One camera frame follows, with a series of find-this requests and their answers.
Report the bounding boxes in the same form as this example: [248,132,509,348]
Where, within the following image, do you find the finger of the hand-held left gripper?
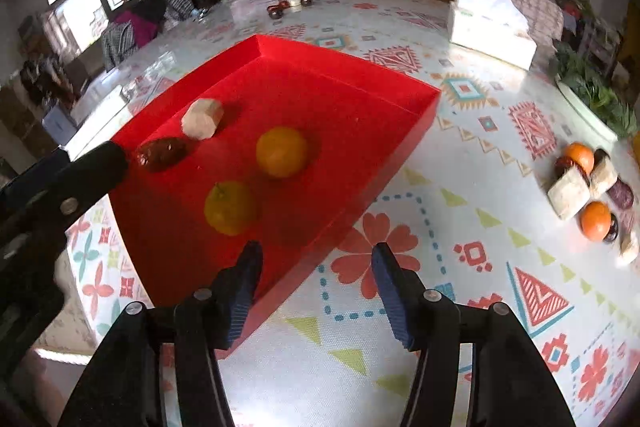
[0,142,130,258]

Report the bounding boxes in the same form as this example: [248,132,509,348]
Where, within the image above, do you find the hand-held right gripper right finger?
[371,242,576,427]

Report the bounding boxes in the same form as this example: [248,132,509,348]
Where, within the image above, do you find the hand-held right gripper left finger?
[57,241,264,427]

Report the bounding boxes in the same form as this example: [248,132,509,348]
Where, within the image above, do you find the yellow-green citrus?
[204,180,258,236]

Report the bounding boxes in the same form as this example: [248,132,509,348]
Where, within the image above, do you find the beige cut chunk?
[547,167,592,222]
[617,229,640,265]
[181,98,224,141]
[590,155,619,198]

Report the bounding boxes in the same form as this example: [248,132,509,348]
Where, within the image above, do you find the orange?
[565,142,596,175]
[580,201,613,242]
[256,127,309,179]

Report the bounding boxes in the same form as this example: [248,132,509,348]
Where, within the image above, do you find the red tray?
[107,34,442,360]

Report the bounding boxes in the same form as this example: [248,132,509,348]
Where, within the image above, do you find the magenta and plaid clothing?
[100,0,168,70]

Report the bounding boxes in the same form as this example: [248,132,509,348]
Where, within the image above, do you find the white tissue box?
[446,0,538,71]

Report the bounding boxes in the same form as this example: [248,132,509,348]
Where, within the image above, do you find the green leafy vegetables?
[550,44,638,140]

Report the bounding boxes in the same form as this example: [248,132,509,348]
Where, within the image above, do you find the chair with checked cover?
[454,0,565,45]

